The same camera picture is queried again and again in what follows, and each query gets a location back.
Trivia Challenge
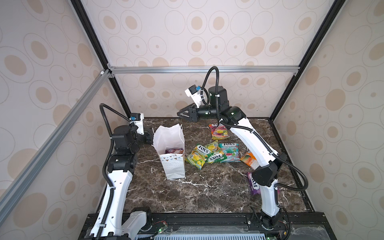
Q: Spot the white paper bag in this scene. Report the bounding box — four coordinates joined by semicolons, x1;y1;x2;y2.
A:
153;124;185;180

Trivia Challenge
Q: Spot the pink fruits Fox's candy bag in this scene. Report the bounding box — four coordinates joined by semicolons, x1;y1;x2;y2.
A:
165;148;184;154

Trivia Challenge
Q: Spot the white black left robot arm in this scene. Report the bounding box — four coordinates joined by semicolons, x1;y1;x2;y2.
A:
86;124;154;240

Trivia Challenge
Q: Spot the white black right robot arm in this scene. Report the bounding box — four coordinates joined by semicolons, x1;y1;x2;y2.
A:
178;85;281;225

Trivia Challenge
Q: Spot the yellow green Fox's candy bag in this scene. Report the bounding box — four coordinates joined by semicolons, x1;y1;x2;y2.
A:
186;151;206;170

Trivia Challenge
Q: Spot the Fox's mint blossom candy bag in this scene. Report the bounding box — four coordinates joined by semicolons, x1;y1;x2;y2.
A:
219;143;241;163

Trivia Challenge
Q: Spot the orange Fox's candy bag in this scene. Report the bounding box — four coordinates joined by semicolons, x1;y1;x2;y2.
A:
241;152;260;170

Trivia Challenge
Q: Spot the purple Fox's candy bag right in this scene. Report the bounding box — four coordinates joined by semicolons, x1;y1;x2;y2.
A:
247;172;261;196

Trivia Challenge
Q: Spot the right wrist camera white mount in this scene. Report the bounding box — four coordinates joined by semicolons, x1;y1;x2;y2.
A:
185;85;208;108

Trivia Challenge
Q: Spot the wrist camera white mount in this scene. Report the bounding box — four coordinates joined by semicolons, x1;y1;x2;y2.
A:
130;113;144;135
185;85;208;108

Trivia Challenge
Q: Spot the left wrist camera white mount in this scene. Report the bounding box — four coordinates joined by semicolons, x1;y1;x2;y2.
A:
130;113;144;135

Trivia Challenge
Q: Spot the silver aluminium back rail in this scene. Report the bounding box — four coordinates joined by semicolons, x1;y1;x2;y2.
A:
110;65;300;74

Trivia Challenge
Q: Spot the silver aluminium rail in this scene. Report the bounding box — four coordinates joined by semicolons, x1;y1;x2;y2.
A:
1;69;111;225
110;65;300;74

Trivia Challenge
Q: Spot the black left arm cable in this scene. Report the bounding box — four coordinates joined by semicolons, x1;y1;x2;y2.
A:
94;103;131;240

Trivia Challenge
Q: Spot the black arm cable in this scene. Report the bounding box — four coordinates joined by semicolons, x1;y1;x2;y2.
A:
200;65;309;192
94;103;131;240

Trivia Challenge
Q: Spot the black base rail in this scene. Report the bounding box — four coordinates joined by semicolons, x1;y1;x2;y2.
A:
119;208;336;240

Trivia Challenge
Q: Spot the black corner frame post right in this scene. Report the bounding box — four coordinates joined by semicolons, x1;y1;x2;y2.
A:
269;0;347;122

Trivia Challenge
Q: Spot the black corner frame post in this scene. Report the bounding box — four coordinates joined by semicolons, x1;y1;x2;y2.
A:
70;0;131;117
269;0;347;122

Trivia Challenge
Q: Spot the black corner frame post left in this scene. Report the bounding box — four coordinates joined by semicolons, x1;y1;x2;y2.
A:
70;0;131;117

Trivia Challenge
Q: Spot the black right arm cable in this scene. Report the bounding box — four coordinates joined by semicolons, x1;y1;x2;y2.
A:
200;65;309;192

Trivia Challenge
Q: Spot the silver aluminium left rail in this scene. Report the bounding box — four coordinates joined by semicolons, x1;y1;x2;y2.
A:
1;69;111;225

